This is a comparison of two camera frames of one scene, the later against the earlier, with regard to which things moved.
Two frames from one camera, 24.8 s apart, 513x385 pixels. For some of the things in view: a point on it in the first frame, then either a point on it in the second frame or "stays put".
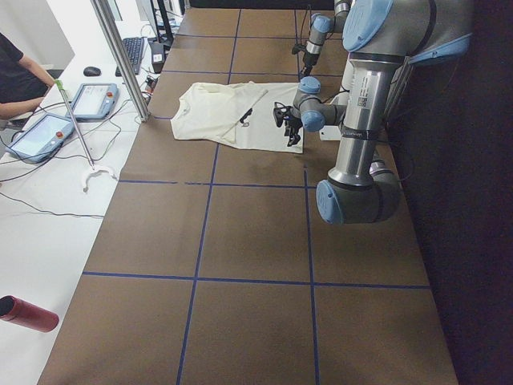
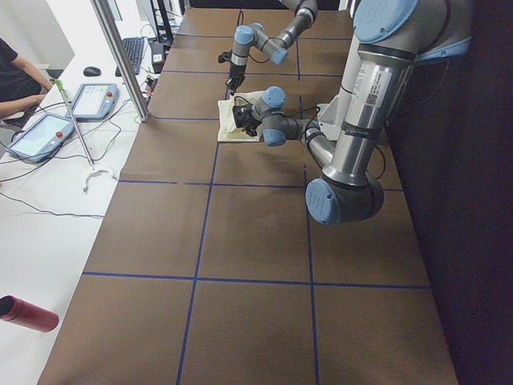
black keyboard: [134, 48] stays put
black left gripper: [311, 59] to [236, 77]
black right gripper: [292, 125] to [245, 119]
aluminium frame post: [123, 62] stays put
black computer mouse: [91, 71] stays put
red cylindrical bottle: [21, 312] stays put
